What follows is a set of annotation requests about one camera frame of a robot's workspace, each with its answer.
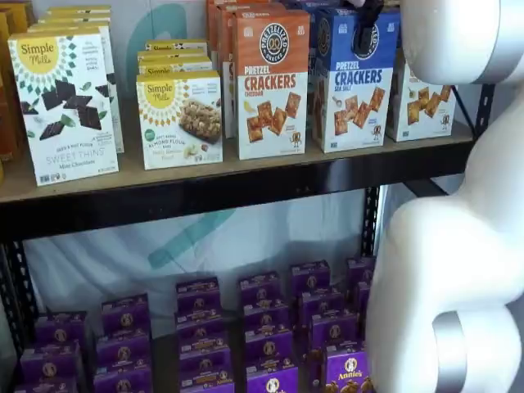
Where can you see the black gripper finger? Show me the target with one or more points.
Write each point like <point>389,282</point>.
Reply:
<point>368,20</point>

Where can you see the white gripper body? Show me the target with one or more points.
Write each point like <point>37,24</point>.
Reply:
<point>354,3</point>

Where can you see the blue pretzel crackers box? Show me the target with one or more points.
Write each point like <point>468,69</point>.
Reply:
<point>319,4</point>
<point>356,123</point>

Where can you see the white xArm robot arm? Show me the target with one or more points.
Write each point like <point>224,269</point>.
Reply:
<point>430,254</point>

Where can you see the mustard pretzel crackers box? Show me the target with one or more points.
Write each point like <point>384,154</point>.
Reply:
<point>425,118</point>

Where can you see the orange pretzel crackers box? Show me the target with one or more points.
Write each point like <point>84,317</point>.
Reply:
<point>270,123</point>
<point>227,41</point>
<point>212,24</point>

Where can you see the Simple Mills almond bars box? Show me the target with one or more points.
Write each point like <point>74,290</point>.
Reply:
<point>180,135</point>
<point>172,54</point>
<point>176,65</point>
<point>176,45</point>

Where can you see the particle board shelf with cracker boxes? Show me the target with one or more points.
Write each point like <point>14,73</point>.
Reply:
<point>184,178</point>

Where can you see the purple Annie's snack box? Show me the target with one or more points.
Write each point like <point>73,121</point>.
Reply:
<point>362,294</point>
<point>311,276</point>
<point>360,270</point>
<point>321,303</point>
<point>348,372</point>
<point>333,329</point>

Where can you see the Simple Mills Sweet Thins box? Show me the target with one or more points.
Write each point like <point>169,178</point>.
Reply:
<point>61,123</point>
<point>78,14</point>
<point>73,19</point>
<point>82,7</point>
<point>116,123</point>

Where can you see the purple Annie's box orange label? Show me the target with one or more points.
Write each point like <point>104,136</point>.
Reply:
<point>199,325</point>
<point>268,344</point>
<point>265,315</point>
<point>272,380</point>
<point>198,294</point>
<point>204,354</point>
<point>259,286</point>
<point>206,382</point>

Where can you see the golden yellow snack box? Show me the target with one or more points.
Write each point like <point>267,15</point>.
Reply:
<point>20,16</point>

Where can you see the orange brown snack box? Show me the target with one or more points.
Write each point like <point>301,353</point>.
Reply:
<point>6,102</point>

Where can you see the purple Annie's box maroon label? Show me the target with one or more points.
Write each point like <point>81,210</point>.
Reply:
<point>125,313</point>
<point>123,350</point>
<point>123,380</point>

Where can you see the particle board shelf with purple boxes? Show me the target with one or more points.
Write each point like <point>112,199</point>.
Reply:
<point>163,360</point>

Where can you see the purple Annie's box teal label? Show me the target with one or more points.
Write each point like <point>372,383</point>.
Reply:
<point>61,327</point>
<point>49,362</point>
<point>45,387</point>

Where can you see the white backdrop with teal logo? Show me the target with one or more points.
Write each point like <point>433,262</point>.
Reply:
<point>102,266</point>

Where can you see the plain white fabric curtain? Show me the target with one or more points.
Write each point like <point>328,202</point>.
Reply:
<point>5,360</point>

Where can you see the black metal shelving frame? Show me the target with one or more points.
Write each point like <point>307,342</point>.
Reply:
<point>204,209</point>

